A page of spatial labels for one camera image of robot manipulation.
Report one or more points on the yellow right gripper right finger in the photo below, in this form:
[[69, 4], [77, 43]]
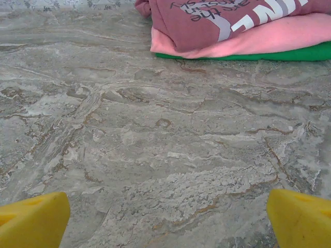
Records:
[[302, 224]]

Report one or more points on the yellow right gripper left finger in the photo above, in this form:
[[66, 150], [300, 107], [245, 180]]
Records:
[[33, 222]]

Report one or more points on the maroon printed t-shirt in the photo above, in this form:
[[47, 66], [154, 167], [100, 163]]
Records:
[[196, 33]]

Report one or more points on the green t-shirt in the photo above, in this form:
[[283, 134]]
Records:
[[297, 54]]

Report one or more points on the pink t-shirt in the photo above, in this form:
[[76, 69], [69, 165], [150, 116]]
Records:
[[271, 38]]

